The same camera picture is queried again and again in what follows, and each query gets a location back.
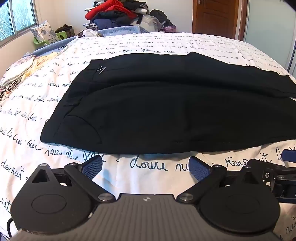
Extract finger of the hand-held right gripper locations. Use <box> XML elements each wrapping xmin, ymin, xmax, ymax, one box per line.
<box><xmin>253</xmin><ymin>149</ymin><xmax>296</xmax><ymax>173</ymax></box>

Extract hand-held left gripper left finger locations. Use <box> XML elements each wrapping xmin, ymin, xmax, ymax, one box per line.
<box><xmin>28</xmin><ymin>155</ymin><xmax>115</xmax><ymax>204</ymax></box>

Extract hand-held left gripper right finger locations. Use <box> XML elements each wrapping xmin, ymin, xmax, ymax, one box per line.
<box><xmin>177</xmin><ymin>156</ymin><xmax>266</xmax><ymax>204</ymax></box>

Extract black pants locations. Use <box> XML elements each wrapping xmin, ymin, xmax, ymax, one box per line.
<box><xmin>40</xmin><ymin>51</ymin><xmax>296</xmax><ymax>155</ymax></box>

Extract striped cloth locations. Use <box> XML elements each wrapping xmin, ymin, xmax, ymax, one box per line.
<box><xmin>0</xmin><ymin>77</ymin><xmax>23</xmax><ymax>103</ymax></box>

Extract pale yellow cloth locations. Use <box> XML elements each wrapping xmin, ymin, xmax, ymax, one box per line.
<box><xmin>5</xmin><ymin>52</ymin><xmax>59</xmax><ymax>80</ymax></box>

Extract white script-printed bedspread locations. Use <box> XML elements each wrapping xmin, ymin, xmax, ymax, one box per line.
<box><xmin>0</xmin><ymin>32</ymin><xmax>296</xmax><ymax>241</ymax></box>

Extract frosted wardrobe sliding door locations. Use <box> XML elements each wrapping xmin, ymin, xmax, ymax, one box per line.
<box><xmin>245</xmin><ymin>0</ymin><xmax>296</xmax><ymax>73</ymax></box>

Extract green plastic chair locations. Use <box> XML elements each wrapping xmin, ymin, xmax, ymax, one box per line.
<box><xmin>33</xmin><ymin>31</ymin><xmax>67</xmax><ymax>46</ymax></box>

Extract blue quilted blanket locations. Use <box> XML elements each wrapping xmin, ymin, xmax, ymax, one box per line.
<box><xmin>23</xmin><ymin>25</ymin><xmax>149</xmax><ymax>57</ymax></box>

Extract dark brown bag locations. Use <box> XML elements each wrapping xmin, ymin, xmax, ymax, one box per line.
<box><xmin>55</xmin><ymin>24</ymin><xmax>76</xmax><ymax>37</ymax></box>

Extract floral pillow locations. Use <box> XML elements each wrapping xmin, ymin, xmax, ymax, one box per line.
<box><xmin>30</xmin><ymin>20</ymin><xmax>57</xmax><ymax>43</ymax></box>

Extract pile of mixed clothes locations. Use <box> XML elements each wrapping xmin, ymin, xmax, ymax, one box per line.
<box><xmin>84</xmin><ymin>0</ymin><xmax>149</xmax><ymax>31</ymax></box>

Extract wooden door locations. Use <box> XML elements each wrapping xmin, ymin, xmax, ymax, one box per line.
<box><xmin>191</xmin><ymin>0</ymin><xmax>248</xmax><ymax>41</ymax></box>

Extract clear plastic bag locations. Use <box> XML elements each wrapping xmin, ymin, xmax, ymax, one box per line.
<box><xmin>139</xmin><ymin>14</ymin><xmax>163</xmax><ymax>33</ymax></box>

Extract black bag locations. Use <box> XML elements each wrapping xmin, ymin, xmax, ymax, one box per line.
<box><xmin>150</xmin><ymin>10</ymin><xmax>173</xmax><ymax>28</ymax></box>

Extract window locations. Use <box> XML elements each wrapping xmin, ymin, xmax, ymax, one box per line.
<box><xmin>0</xmin><ymin>0</ymin><xmax>39</xmax><ymax>43</ymax></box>

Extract black cable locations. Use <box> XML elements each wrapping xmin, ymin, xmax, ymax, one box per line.
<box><xmin>6</xmin><ymin>217</ymin><xmax>15</xmax><ymax>238</ymax></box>

